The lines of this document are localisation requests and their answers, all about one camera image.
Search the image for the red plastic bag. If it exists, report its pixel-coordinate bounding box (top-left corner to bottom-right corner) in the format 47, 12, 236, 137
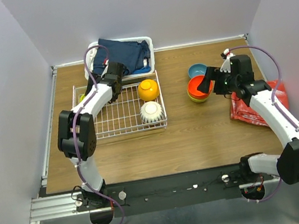
230, 79, 292, 129

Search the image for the white plastic basket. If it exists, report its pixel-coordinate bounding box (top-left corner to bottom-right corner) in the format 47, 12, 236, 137
84, 36, 155, 79

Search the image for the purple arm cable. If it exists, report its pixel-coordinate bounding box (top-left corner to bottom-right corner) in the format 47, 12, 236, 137
219, 36, 299, 206
56, 43, 137, 224

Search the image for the blue bowl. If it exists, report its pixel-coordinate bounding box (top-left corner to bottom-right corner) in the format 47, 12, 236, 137
188, 63, 207, 79

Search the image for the yellow orange bowl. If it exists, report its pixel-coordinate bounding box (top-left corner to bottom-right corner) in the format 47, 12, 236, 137
137, 79, 160, 102

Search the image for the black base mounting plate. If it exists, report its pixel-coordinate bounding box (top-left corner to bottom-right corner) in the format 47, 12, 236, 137
73, 163, 272, 217

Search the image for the lime green bowl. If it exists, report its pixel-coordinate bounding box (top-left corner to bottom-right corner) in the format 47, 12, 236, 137
189, 94, 210, 103

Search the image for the dark blue folded cloth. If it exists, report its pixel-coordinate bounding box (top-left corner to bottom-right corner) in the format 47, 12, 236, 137
90, 38, 152, 75

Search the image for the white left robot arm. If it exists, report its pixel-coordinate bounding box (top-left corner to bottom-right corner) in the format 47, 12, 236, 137
57, 62, 127, 208

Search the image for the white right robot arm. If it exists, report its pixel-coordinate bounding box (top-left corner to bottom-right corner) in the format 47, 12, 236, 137
197, 54, 299, 185

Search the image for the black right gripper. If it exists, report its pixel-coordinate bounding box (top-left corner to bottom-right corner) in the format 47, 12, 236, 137
193, 61, 241, 100

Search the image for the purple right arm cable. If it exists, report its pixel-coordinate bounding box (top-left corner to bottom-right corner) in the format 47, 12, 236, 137
219, 36, 299, 206

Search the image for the white black striped bowl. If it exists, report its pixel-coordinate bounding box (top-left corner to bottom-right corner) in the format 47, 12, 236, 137
140, 101, 165, 124

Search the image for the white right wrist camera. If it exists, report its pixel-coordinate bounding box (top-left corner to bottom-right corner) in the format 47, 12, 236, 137
220, 48, 235, 73

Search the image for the aluminium frame rail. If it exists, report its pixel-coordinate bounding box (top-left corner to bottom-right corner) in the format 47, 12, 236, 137
30, 194, 111, 222

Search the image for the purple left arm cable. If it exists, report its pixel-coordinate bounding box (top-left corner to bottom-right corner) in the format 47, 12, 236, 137
56, 43, 137, 224

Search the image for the red orange bowl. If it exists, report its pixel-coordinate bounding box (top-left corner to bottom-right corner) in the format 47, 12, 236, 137
187, 90, 211, 103
187, 75, 214, 99

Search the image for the white wire dish rack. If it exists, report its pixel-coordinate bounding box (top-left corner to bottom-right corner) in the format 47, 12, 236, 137
72, 71, 167, 139

